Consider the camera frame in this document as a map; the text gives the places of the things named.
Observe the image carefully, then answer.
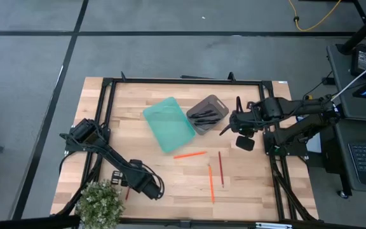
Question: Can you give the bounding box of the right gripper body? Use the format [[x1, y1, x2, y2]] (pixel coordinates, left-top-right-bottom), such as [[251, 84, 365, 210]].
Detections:
[[229, 108, 263, 136]]

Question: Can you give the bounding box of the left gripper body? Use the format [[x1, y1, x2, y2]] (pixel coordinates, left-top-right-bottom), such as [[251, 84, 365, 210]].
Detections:
[[124, 160, 154, 190]]

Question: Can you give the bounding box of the dark red pencil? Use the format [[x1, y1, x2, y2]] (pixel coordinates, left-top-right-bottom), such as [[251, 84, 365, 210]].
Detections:
[[218, 151, 225, 189]]

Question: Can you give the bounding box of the orange pencil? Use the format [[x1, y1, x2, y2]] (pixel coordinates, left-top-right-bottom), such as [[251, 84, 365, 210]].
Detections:
[[207, 163, 216, 204], [173, 151, 208, 160]]

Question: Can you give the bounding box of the grey plastic bin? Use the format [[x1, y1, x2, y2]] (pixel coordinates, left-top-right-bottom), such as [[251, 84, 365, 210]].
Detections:
[[186, 94, 230, 136]]

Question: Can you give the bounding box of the small green artificial plant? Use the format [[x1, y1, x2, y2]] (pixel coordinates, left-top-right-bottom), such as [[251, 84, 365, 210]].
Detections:
[[74, 179, 126, 229]]

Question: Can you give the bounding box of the teal translucent plastic bin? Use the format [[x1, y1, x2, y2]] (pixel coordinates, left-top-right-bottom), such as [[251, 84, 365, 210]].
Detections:
[[142, 96, 197, 154]]

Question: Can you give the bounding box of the white paper sheet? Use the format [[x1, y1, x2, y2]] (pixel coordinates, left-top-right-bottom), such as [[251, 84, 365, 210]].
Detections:
[[306, 141, 322, 154]]

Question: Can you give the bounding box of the grey desk with keyboard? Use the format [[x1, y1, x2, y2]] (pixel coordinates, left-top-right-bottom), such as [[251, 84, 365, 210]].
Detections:
[[332, 118, 366, 195]]

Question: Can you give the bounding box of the white label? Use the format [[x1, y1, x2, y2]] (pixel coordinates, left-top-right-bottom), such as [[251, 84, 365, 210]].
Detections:
[[255, 222, 294, 229]]

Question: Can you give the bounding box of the grey desk with screen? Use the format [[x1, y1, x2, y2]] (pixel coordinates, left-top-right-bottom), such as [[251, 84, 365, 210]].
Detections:
[[325, 43, 366, 123]]

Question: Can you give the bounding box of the black power adapter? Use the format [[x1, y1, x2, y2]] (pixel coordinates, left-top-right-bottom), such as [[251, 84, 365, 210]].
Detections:
[[350, 44, 366, 77]]

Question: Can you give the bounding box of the black stand leg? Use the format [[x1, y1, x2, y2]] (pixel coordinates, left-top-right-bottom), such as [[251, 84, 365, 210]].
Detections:
[[335, 0, 366, 55]]

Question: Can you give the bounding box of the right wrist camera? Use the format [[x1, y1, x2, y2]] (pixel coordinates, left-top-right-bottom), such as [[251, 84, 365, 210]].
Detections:
[[235, 135, 255, 152]]

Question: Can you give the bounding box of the black cable bundle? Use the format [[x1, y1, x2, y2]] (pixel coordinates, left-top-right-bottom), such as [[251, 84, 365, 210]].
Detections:
[[55, 151, 104, 217], [271, 155, 318, 222]]

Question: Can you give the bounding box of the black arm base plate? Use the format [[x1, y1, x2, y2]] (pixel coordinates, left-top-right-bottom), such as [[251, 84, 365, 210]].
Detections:
[[64, 139, 110, 153], [262, 129, 309, 157]]

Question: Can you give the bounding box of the black metal table frame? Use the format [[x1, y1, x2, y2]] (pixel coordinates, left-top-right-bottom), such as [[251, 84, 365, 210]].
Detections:
[[84, 71, 298, 223]]

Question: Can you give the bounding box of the black metal rail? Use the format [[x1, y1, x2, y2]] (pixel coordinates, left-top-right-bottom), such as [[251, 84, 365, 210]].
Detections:
[[0, 214, 366, 229]]

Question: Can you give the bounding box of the yellow extension cable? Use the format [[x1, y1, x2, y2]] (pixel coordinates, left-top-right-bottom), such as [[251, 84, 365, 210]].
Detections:
[[287, 0, 342, 32]]

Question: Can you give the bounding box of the white cable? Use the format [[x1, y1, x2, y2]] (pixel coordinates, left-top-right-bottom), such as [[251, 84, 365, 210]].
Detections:
[[330, 55, 366, 102]]

